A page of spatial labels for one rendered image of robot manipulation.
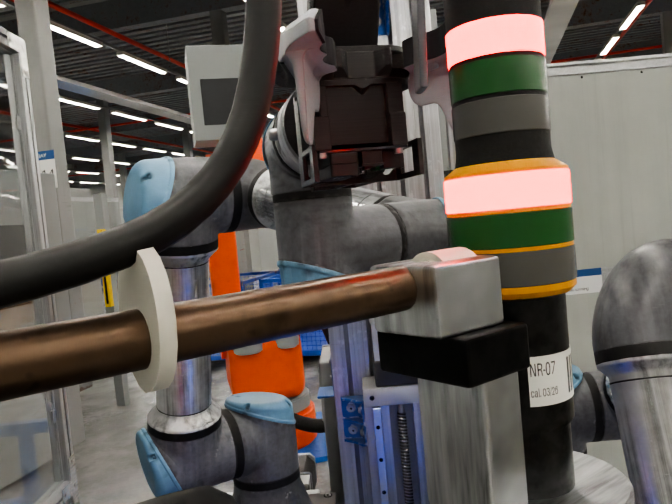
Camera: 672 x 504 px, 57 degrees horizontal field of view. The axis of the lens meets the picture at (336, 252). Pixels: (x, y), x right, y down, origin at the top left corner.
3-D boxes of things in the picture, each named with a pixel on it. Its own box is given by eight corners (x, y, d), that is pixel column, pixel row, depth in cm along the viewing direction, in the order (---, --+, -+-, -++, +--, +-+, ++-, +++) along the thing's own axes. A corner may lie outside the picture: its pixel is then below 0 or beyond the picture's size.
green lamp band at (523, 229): (524, 250, 19) (521, 211, 19) (424, 252, 23) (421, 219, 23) (599, 237, 22) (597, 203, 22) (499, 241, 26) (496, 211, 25)
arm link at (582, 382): (507, 436, 114) (501, 363, 113) (582, 430, 113) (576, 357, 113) (524, 462, 102) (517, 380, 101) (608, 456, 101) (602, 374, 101)
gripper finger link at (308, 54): (327, 129, 28) (354, 149, 37) (315, -6, 28) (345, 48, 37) (260, 137, 28) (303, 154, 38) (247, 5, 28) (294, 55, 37)
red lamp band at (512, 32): (505, 46, 20) (502, 7, 20) (428, 72, 22) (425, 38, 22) (565, 55, 22) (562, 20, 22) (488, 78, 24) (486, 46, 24)
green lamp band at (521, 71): (508, 88, 20) (505, 49, 20) (431, 108, 23) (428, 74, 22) (568, 93, 22) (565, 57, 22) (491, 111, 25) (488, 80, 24)
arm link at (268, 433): (312, 469, 107) (305, 391, 107) (240, 493, 100) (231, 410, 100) (281, 450, 117) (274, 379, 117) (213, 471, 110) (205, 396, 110)
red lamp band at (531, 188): (521, 208, 19) (518, 169, 19) (421, 217, 23) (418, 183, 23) (597, 200, 22) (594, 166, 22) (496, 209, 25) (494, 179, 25)
